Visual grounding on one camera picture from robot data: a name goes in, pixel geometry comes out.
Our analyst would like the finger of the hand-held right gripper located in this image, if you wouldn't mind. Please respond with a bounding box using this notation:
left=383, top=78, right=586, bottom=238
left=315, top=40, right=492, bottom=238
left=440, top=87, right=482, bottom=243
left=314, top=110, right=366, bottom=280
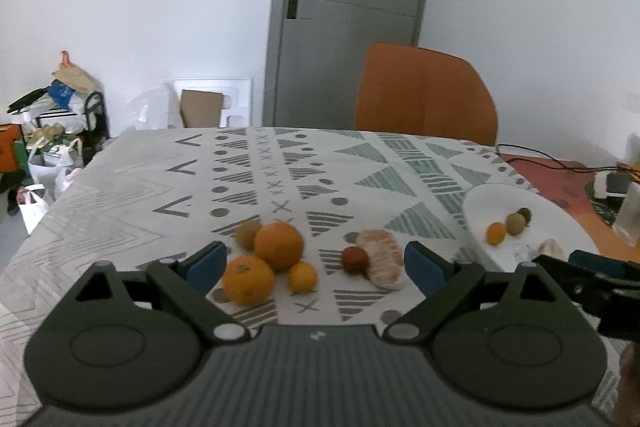
left=531, top=254, right=608, bottom=309
left=569, top=250, right=640, bottom=282

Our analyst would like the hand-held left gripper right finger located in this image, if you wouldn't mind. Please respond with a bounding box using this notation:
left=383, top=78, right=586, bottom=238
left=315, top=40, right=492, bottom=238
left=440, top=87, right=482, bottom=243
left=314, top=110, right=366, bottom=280
left=382, top=240, right=572, bottom=343

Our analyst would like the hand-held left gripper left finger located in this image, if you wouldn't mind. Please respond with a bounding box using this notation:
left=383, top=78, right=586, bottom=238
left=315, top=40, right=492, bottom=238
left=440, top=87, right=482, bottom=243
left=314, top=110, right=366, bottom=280
left=74, top=241, right=252, bottom=344

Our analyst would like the peeled citrus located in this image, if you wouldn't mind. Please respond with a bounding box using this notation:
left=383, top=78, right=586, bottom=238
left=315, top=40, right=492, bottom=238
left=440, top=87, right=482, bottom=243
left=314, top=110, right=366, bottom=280
left=356, top=229, right=405, bottom=291

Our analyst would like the medium orange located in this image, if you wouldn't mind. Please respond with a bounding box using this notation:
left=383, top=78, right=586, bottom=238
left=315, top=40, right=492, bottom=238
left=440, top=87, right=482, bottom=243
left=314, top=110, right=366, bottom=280
left=221, top=256, right=276, bottom=306

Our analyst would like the brown kiwi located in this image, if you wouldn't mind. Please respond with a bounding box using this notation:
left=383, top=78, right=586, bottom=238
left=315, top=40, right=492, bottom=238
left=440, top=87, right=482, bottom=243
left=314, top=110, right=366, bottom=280
left=234, top=219, right=263, bottom=251

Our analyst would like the small red fruit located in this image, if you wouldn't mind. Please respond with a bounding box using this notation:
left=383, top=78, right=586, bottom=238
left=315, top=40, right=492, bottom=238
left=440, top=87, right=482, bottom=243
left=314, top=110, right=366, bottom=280
left=341, top=246, right=371, bottom=275

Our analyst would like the large orange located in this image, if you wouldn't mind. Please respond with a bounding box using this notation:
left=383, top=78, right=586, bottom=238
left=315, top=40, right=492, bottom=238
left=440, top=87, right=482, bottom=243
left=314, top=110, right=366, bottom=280
left=253, top=223, right=305, bottom=273

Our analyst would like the white plate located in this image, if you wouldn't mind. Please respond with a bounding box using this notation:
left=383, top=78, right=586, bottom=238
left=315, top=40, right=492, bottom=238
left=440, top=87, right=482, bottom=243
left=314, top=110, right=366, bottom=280
left=463, top=183, right=601, bottom=275

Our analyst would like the small yellow-orange citrus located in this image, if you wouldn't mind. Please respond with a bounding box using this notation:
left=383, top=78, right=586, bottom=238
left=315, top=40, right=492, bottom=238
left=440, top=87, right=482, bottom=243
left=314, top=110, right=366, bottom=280
left=288, top=261, right=319, bottom=294

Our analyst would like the person's right forearm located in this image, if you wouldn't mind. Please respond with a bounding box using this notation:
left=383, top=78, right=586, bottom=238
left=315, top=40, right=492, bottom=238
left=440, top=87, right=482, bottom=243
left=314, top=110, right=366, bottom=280
left=618, top=341, right=640, bottom=427

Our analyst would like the pale peeled fruit piece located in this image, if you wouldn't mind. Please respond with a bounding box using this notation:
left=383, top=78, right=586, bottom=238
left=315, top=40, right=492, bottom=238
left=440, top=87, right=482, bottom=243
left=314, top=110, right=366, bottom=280
left=535, top=238, right=567, bottom=260

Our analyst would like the clear plastic cup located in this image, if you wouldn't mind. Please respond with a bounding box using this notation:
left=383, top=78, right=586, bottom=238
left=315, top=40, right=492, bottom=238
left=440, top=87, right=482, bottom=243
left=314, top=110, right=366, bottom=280
left=613, top=179, right=640, bottom=249

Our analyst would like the white power adapter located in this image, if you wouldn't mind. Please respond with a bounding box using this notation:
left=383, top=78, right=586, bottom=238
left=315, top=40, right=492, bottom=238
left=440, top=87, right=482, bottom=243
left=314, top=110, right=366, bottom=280
left=594, top=170, right=632, bottom=198

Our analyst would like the red orange table mat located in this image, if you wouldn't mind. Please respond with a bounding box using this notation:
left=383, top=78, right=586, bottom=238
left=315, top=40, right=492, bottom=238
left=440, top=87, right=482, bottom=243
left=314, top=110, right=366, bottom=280
left=499, top=152, right=640, bottom=266

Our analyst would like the patterned white tablecloth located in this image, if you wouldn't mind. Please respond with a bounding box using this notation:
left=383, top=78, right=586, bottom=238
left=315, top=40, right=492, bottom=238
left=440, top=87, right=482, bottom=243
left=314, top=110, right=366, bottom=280
left=0, top=126, right=623, bottom=427

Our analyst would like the brown cardboard piece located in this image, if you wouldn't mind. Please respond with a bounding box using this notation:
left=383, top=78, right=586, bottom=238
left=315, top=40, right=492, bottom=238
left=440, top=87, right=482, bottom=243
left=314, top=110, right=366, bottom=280
left=180, top=89, right=224, bottom=129

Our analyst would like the clear plastic bag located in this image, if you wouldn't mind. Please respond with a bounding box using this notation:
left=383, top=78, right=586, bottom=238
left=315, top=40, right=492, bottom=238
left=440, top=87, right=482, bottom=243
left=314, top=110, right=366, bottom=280
left=126, top=83, right=182, bottom=131

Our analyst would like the white foam packaging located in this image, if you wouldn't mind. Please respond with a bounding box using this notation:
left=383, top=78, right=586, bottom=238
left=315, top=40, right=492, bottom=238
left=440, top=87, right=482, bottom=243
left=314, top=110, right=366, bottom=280
left=167, top=77, right=255, bottom=129

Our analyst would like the orange chair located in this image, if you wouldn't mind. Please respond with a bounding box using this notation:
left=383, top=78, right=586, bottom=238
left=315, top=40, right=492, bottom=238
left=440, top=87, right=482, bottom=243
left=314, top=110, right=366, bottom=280
left=354, top=42, right=499, bottom=147

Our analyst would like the white plastic bag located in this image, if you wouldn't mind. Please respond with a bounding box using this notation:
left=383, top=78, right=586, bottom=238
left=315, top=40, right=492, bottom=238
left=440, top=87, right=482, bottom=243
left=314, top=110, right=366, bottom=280
left=17, top=186, right=51, bottom=236

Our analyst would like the black metal cart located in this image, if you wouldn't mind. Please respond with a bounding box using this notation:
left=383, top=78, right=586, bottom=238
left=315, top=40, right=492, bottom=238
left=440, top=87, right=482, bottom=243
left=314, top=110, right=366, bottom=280
left=82, top=90, right=109, bottom=148

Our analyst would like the white shopping bag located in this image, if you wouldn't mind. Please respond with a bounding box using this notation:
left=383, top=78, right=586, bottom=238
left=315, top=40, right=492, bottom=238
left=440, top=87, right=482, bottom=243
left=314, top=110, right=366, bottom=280
left=27, top=138, right=85, bottom=204

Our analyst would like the blue bag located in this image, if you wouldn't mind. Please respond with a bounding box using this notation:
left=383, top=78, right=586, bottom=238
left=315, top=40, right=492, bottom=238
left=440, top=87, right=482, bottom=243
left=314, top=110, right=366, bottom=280
left=48, top=79, right=77, bottom=110

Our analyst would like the orange box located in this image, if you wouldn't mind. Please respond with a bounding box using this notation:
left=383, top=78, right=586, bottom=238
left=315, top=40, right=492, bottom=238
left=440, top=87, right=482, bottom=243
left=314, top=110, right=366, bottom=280
left=0, top=124, right=24, bottom=174

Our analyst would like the beige plastic bag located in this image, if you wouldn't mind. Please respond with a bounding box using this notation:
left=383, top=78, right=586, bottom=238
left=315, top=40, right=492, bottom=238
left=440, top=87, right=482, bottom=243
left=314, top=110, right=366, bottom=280
left=52, top=50, right=102, bottom=94

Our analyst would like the black flat folder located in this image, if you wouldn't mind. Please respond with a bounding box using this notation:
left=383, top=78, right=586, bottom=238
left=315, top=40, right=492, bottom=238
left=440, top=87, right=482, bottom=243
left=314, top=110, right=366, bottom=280
left=6, top=87, right=51, bottom=114

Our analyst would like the grey door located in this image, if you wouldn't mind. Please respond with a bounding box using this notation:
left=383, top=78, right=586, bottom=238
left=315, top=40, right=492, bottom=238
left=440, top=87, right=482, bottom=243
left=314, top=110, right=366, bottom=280
left=263, top=0, right=439, bottom=129

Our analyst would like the black cable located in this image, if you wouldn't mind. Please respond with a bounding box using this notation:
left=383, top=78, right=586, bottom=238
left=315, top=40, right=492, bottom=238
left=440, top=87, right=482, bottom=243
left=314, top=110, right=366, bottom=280
left=497, top=143, right=627, bottom=173

